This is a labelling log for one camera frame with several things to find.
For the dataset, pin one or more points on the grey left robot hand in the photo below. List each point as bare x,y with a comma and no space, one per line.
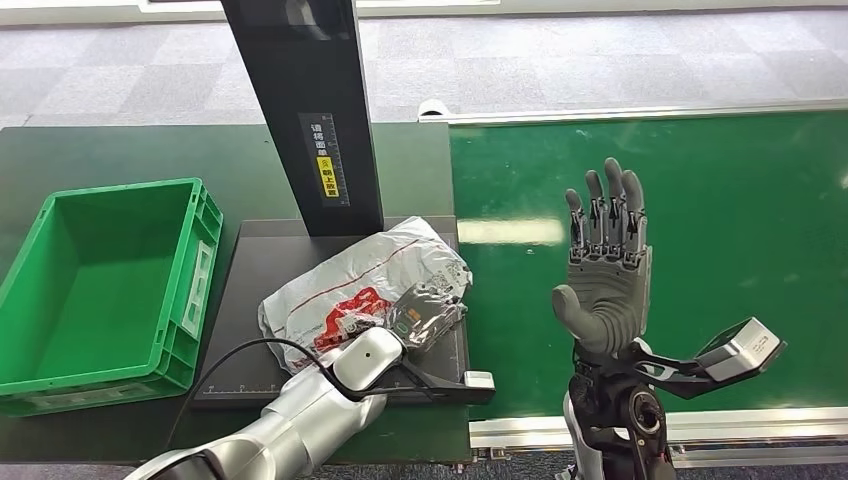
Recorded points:
424,314

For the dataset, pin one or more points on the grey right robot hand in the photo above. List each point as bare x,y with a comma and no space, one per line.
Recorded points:
609,298

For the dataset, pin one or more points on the grey mailer bag red print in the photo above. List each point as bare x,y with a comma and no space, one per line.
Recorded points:
358,278

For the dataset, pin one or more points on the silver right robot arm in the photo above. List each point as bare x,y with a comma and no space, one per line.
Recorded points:
616,417

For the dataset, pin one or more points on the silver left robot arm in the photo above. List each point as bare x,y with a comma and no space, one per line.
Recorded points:
298,417

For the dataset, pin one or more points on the green conveyor belt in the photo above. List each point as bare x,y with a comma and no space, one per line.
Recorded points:
762,199

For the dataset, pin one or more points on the black scanner platform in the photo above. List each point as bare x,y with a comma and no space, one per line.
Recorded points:
265,265

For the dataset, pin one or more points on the black yellow column label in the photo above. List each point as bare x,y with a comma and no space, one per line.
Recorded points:
324,162

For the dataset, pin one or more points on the clear label pocket on crate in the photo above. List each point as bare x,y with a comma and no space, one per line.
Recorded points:
197,291

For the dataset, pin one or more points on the black scanner column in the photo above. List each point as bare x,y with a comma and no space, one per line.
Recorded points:
311,79

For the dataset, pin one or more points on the green plastic crate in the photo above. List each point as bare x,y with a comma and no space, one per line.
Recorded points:
99,298

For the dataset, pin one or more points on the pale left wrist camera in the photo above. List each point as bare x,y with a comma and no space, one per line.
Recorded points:
478,379

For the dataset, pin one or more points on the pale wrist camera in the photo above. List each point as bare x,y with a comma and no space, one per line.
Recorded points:
738,348
478,379

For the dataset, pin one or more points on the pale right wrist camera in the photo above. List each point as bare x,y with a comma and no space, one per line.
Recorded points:
738,348

